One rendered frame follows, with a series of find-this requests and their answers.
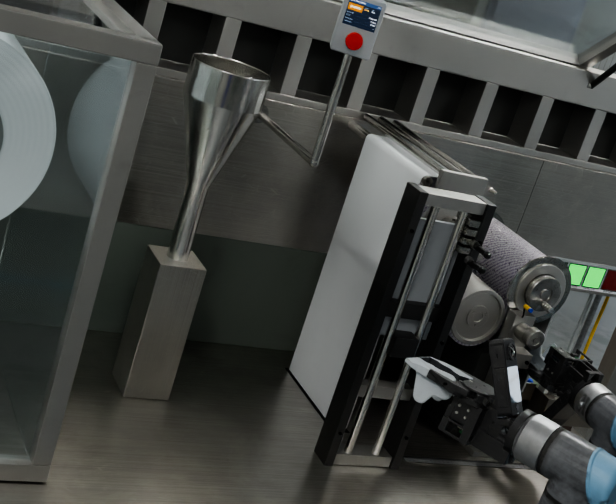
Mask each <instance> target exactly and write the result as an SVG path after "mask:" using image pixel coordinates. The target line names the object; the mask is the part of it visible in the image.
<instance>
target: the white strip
mask: <svg viewBox="0 0 616 504"><path fill-rule="evenodd" d="M347 127H348V129H350V130H351V131H352V132H353V133H355V134H356V135H357V136H359V137H360V138H361V139H363V140H364V141H365V142H364V145H363V148H362V151H361V154H360V157H359V160H358V163H357V166H356V169H355V172H354V175H353V178H352V181H351V184H350V187H349V190H348V193H347V196H346V199H345V202H344V205H343V208H342V211H341V214H340V217H339V220H338V223H337V226H336V229H335V232H334V235H333V238H332V241H331V244H330V247H329V250H328V253H327V256H326V259H325V262H324V265H323V268H322V271H321V274H320V277H319V280H318V283H317V286H316V289H315V292H314V295H313V298H312V301H311V304H310V307H309V310H308V313H307V316H306V319H305V322H304V325H303V328H302V331H301V335H300V338H299V341H298V344H297V347H296V350H295V353H294V356H293V359H292V362H291V365H290V368H285V369H286V370H287V372H288V373H289V374H290V376H291V377H292V378H293V380H294V381H295V382H296V384H297V385H298V387H299V388H300V389H301V391H302V392H303V393H304V395H305V396H306V397H307V399H308V400H309V401H310V403H311V404H312V406H313V407H314V408H315V410H316V411H317V412H318V414H319V415H320V416H321V418H322V419H323V421H324V420H325V418H326V415H327V412H328V409H329V406H330V403H331V400H332V397H333V395H334V392H335V389H336V386H337V383H338V380H339V377H340V374H341V372H342V369H343V366H344V363H345V360H346V357H347V354H348V351H349V349H350V346H351V343H352V340H353V337H354V334H355V331H356V328H357V326H358V323H359V320H360V317H361V314H362V311H363V308H364V305H365V303H366V300H367V297H368V294H369V291H370V288H371V285H372V282H373V280H374V277H375V274H376V271H377V268H378V265H379V262H380V259H381V256H382V254H383V251H384V248H385V245H386V242H387V239H388V236H389V233H390V231H391V228H392V225H393V222H394V219H395V216H396V213H397V210H398V208H399V205H400V202H401V199H402V196H403V193H404V190H405V187H406V185H407V182H412V183H416V184H417V185H419V184H421V185H422V186H426V187H431V186H432V184H433V180H432V179H431V178H430V177H429V176H431V177H434V176H432V175H431V174H430V173H428V172H427V171H426V170H424V169H423V168H422V167H420V166H419V165H417V164H416V163H415V162H413V161H412V160H411V159H409V158H408V157H407V156H405V155H404V154H403V153H401V152H400V151H399V150H397V149H396V148H395V147H393V146H392V145H391V144H389V143H388V142H386V141H385V140H384V139H382V138H381V137H380V136H378V135H374V134H371V133H370V132H369V131H367V130H366V129H365V128H363V127H362V126H360V125H359V124H358V123H356V122H355V121H353V120H351V121H349V122H348V124H347Z"/></svg>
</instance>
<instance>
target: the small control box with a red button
mask: <svg viewBox="0 0 616 504"><path fill-rule="evenodd" d="M386 7H387V4H386V2H385V1H384V0H343V2H342V6H341V9H340V12H339V15H338V18H337V21H336V25H335V28H334V31H333V34H332V37H331V41H330V49H332V50H335V51H338V52H341V53H344V54H348V55H351V56H354V57H357V58H360V59H364V60H369V59H370V56H371V53H372V50H373V47H374V44H375V41H376V38H377V35H378V32H379V28H380V25H381V22H382V19H383V16H384V13H385V10H386Z"/></svg>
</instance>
